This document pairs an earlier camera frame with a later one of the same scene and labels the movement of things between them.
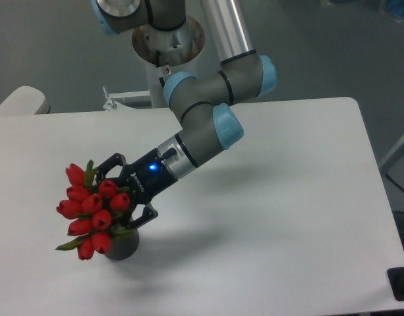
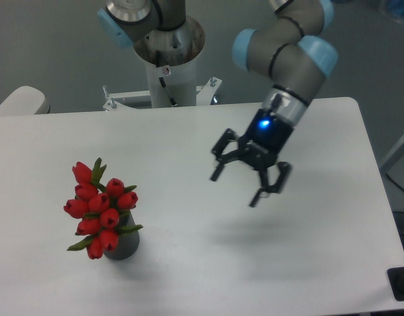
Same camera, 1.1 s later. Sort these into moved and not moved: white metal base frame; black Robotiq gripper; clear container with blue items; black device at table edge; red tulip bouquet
Moved: black Robotiq gripper; red tulip bouquet
Not moved: white metal base frame; black device at table edge; clear container with blue items
